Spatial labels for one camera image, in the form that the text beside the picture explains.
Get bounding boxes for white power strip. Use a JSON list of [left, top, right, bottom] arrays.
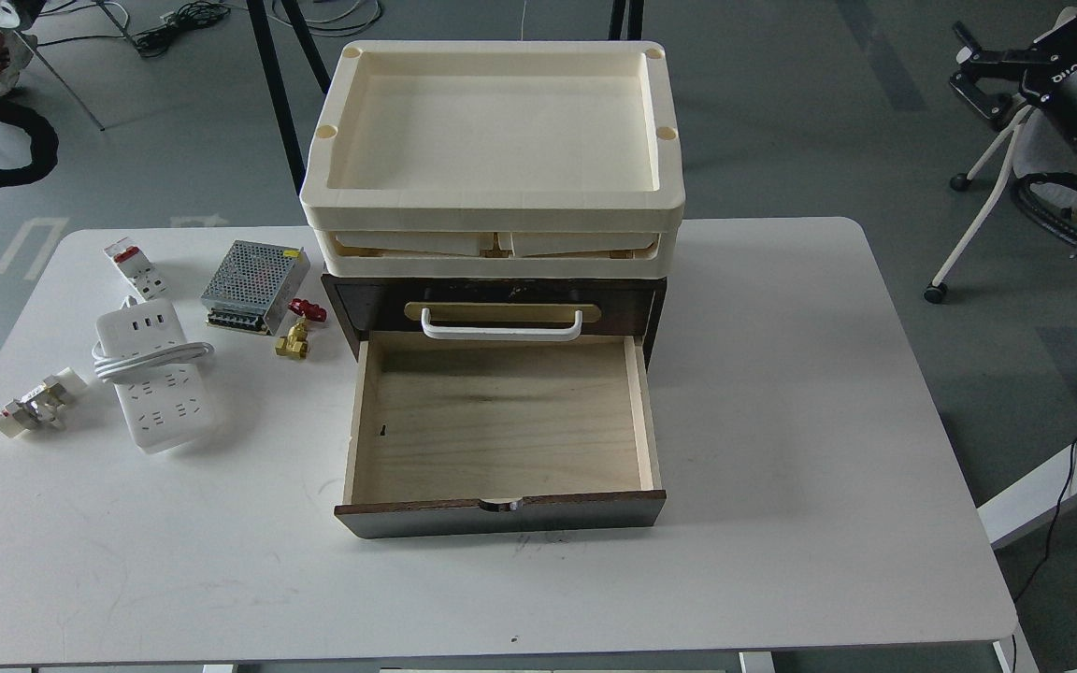
[[93, 295, 216, 454]]

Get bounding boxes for open wooden drawer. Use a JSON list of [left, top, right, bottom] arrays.
[[334, 333, 667, 539]]

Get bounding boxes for cream stacked plastic tray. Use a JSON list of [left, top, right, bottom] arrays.
[[300, 41, 685, 279]]

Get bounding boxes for metal mesh power supply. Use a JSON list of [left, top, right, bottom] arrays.
[[201, 241, 310, 334]]

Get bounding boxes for white red circuit breaker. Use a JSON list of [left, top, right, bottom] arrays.
[[104, 237, 168, 302]]

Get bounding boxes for white plug adapter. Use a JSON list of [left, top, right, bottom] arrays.
[[0, 367, 87, 437]]

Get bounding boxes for white office chair base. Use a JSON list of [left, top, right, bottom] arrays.
[[923, 104, 1033, 304]]

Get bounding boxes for white drawer handle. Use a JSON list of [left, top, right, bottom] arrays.
[[422, 308, 584, 342]]

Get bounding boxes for brass valve red handle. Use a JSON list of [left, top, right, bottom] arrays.
[[274, 297, 328, 361]]

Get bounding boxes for black floor cables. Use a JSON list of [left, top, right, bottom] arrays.
[[132, 0, 233, 59]]

